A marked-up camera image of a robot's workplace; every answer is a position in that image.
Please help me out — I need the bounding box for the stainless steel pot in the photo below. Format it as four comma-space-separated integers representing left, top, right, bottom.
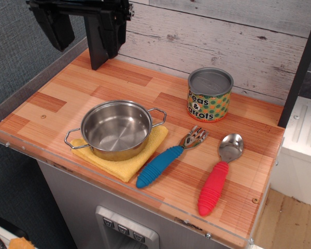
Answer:
64, 100, 167, 161

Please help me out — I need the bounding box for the silver button panel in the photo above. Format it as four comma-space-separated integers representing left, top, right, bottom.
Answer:
95, 205, 160, 248

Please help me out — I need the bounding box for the black vertical post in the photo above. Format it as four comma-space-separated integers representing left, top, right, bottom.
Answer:
278, 31, 311, 128
84, 17, 109, 70

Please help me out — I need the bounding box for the red handled spoon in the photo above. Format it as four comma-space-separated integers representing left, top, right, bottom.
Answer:
197, 133, 244, 216

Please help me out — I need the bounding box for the grey toy cabinet front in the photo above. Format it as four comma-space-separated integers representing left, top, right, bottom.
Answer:
38, 161, 252, 248

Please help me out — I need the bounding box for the orange object bottom left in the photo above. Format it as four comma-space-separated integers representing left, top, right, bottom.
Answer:
8, 237, 36, 249

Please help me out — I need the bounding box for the blue handled fork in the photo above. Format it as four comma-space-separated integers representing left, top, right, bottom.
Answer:
136, 126, 208, 188

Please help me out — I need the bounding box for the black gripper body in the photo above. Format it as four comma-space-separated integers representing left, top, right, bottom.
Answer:
26, 1, 134, 21

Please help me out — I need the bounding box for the black vertical post right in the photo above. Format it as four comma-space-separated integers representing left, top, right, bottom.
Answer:
278, 31, 311, 128

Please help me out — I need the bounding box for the yellow folded cloth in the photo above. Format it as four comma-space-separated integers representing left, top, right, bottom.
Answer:
72, 126, 168, 183

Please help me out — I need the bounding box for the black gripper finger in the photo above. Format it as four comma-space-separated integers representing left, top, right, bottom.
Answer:
98, 15, 126, 59
32, 9, 75, 51

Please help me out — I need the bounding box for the peas and carrots can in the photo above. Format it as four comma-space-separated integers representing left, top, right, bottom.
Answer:
187, 67, 234, 122

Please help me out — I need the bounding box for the black vertical post left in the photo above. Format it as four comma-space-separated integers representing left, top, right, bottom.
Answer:
84, 17, 109, 70

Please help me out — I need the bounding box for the white toy sink unit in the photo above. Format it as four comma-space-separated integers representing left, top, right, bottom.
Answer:
270, 97, 311, 205

